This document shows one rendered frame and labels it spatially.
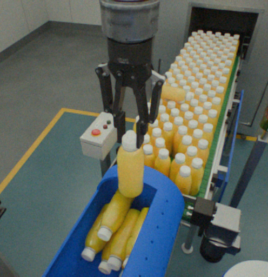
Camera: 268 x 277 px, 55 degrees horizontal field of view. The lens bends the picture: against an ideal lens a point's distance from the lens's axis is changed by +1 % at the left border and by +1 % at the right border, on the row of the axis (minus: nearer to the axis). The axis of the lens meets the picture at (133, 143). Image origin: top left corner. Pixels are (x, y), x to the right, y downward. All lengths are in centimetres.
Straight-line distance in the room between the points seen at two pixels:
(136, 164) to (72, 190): 176
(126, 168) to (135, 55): 27
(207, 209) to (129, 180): 44
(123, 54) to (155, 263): 48
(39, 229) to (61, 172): 57
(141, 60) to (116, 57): 4
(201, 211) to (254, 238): 126
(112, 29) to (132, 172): 32
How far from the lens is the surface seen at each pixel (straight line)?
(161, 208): 72
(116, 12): 40
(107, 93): 51
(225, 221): 115
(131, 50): 42
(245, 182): 134
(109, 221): 79
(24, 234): 220
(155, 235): 68
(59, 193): 232
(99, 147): 106
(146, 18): 41
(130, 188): 65
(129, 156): 57
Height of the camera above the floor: 180
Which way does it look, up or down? 43 degrees down
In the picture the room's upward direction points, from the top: straight up
